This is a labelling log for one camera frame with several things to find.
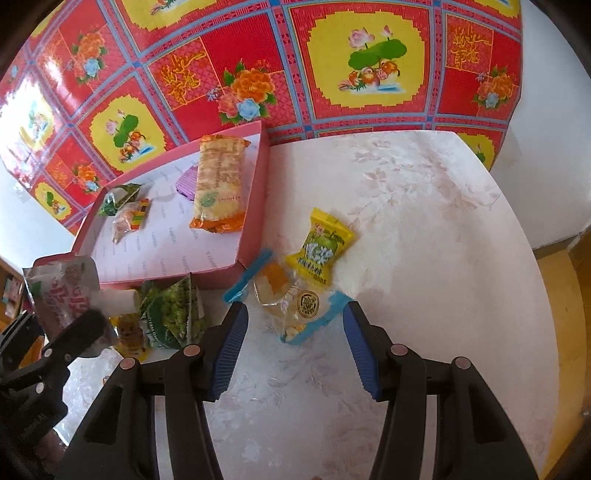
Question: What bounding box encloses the yellow jelly cup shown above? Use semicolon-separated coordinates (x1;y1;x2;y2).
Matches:
110;313;149;363

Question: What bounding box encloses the pink white drink pouch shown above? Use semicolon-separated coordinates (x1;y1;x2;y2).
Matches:
24;255;140;358

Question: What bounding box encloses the green pea snack bag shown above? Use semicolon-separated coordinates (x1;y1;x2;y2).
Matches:
139;274;208;350

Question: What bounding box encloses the clear blue-edged snack packet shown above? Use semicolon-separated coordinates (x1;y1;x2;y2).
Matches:
222;248;352;345

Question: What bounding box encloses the yellow green candy packet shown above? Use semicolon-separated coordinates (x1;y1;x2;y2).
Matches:
286;208;356;287

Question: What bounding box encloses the clear rainbow candy packet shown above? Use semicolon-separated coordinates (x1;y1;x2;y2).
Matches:
112;199;151;244

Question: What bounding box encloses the green crumpled snack packet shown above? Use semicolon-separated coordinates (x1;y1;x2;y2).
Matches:
98;183;142;217

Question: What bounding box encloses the pink cardboard tray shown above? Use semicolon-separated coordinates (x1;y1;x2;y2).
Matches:
34;122;270;289

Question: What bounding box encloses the purple mint tin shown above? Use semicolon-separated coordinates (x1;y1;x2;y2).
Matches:
175;165;197;201

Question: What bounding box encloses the orange cracker packet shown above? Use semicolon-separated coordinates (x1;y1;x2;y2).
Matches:
189;134;250;234

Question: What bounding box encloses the wooden furniture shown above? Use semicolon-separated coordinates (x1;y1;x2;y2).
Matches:
535;229;590;479

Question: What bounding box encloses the red floral wall covering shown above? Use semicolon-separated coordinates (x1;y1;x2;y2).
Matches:
1;0;522;232

